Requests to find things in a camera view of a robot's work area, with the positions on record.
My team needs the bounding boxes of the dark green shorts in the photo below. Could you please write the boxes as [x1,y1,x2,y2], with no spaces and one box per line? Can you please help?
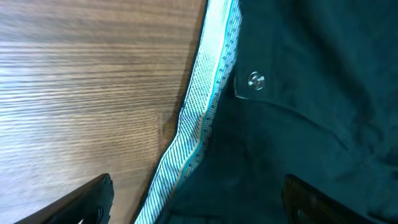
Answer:
[133,0,397,223]

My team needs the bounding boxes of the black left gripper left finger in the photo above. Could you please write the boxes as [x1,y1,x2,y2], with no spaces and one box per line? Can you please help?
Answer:
[16,173,114,224]

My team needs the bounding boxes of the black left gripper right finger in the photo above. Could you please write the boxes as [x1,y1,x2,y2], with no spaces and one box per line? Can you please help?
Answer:
[282,174,373,224]

